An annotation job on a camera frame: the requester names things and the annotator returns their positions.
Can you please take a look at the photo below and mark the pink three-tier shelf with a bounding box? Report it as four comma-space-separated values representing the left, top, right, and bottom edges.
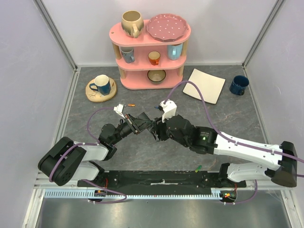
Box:
109, 22, 191, 90

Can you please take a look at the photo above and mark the small orange cup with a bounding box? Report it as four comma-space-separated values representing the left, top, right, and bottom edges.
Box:
148, 51, 161, 66

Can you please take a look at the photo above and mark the green battery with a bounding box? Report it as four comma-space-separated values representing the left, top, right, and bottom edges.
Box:
195, 165, 202, 172

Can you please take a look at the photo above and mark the white cable duct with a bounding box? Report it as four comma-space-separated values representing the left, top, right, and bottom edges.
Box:
44, 189, 225, 199

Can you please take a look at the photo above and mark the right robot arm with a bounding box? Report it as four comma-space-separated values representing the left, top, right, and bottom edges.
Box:
151, 115, 297, 188

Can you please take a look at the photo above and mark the black remote control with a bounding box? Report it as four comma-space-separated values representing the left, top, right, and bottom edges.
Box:
137, 112, 157, 141

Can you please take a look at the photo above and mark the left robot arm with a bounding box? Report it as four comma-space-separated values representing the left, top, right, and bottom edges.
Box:
38, 113, 153, 187

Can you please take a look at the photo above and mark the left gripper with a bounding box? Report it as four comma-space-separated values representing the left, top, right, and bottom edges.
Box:
111, 113, 153, 145

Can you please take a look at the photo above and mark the beige ceramic mug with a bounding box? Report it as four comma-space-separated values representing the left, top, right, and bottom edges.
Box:
121, 10, 144, 38

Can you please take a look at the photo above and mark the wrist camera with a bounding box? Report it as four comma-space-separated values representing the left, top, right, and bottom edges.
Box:
160, 99, 177, 123
114, 104, 125, 118

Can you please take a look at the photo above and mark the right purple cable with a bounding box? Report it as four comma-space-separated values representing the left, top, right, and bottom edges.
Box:
166, 80, 304, 205

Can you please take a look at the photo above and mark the pink dotted plate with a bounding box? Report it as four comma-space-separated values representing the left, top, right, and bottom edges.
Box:
146, 13, 189, 42

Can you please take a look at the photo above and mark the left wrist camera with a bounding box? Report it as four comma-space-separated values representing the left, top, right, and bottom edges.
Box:
114, 104, 125, 118

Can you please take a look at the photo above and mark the light blue mug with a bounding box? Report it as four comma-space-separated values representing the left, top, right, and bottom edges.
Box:
167, 43, 183, 60

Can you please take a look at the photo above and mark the blue mug cream interior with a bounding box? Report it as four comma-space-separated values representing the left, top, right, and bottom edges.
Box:
89, 75, 111, 95

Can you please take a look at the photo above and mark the dark patterned bowl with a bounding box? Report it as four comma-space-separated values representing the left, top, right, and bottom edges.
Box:
147, 70, 166, 84

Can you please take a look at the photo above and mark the square white plate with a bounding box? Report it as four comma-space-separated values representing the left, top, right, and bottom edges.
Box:
189, 69, 226, 104

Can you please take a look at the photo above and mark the beige round saucer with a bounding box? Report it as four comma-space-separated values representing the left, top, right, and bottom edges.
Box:
85, 78, 117, 103

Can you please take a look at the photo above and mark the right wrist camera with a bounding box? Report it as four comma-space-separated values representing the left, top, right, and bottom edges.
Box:
160, 99, 177, 123

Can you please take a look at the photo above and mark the grey blue mug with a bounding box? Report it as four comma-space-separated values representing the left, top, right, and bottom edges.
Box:
120, 47, 135, 64

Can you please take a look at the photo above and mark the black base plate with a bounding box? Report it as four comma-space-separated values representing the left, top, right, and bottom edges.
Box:
92, 171, 247, 195

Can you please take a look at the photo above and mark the dark blue mug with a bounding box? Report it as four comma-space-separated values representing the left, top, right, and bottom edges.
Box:
229, 75, 249, 95

